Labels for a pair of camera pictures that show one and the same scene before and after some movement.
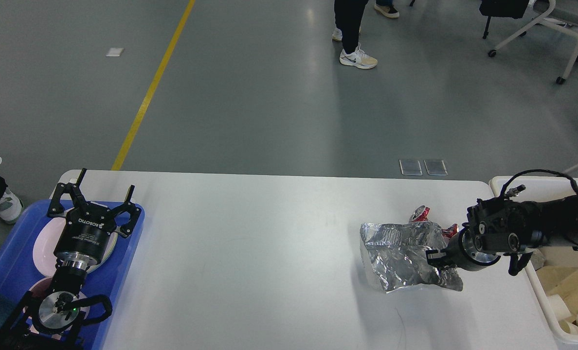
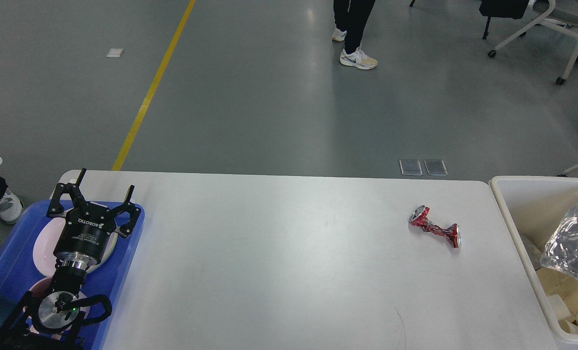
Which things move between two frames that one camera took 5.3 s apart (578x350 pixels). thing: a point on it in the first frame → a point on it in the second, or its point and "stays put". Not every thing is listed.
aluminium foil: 396,254 → 573,247
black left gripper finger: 67,196 stays put
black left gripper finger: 129,206 stays put
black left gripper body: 83,239 stays put
